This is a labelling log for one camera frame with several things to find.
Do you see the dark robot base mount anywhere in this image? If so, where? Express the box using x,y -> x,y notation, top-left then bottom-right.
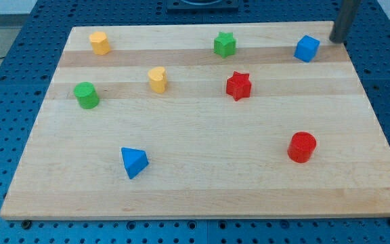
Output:
165,0 -> 240,13

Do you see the blue triangle block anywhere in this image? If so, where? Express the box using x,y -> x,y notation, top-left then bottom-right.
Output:
121,147 -> 149,179

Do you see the red cylinder block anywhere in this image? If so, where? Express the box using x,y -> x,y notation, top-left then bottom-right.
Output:
287,131 -> 317,163

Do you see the green cylinder block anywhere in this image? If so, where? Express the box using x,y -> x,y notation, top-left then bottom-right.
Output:
73,82 -> 100,109

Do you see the yellow heart block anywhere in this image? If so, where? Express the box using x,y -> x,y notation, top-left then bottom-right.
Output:
148,66 -> 167,94

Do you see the wooden board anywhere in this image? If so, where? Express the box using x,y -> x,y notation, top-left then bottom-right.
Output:
0,21 -> 390,220

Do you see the blue cube block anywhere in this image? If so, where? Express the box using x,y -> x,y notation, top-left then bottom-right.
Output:
294,35 -> 320,62

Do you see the red star block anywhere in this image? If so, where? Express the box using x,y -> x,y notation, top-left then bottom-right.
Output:
225,71 -> 252,101

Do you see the yellow hexagon block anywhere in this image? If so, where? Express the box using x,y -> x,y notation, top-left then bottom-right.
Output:
89,31 -> 111,55

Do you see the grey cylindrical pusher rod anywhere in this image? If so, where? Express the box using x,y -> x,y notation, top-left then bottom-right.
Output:
329,0 -> 362,43

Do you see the green star block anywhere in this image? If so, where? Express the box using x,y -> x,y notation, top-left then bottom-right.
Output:
213,32 -> 236,58

